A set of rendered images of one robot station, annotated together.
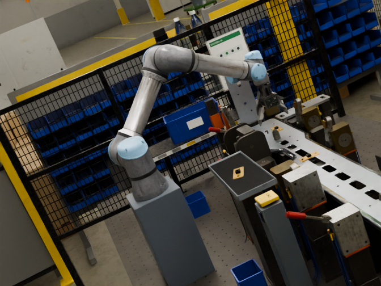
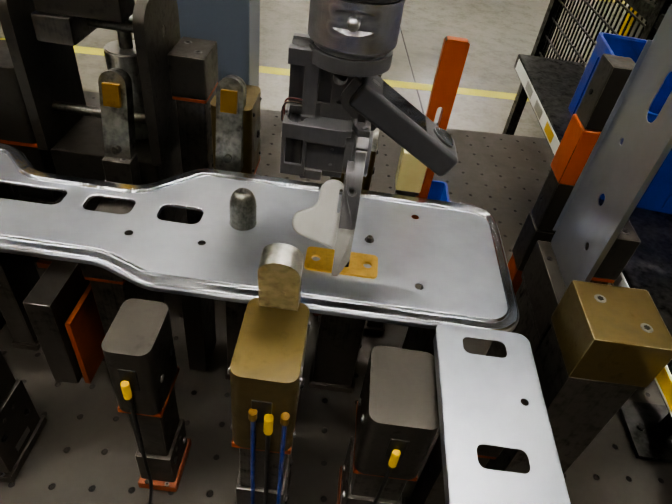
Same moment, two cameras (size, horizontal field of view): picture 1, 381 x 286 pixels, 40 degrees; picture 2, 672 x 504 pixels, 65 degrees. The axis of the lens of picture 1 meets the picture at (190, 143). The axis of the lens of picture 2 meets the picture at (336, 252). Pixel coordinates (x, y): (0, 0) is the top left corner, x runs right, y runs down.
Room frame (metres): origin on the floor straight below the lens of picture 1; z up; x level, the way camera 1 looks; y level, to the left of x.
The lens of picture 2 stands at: (2.49, -0.86, 1.41)
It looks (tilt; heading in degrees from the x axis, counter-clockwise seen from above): 41 degrees down; 96
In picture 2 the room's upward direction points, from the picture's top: 9 degrees clockwise
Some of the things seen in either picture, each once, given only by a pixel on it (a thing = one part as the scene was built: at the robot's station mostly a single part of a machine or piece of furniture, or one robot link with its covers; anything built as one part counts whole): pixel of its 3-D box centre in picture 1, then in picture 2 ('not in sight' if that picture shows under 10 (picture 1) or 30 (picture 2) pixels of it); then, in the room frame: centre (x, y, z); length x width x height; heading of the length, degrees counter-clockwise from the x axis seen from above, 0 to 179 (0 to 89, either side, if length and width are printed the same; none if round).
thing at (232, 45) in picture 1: (232, 59); not in sight; (3.01, -0.40, 1.30); 0.23 x 0.02 x 0.31; 97
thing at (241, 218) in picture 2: (276, 135); (242, 211); (2.32, -0.38, 1.02); 0.03 x 0.03 x 0.07
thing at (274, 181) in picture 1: (239, 173); not in sight; (1.72, -0.12, 1.16); 0.37 x 0.14 x 0.02; 7
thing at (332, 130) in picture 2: (266, 94); (334, 109); (2.43, -0.42, 1.19); 0.09 x 0.08 x 0.12; 7
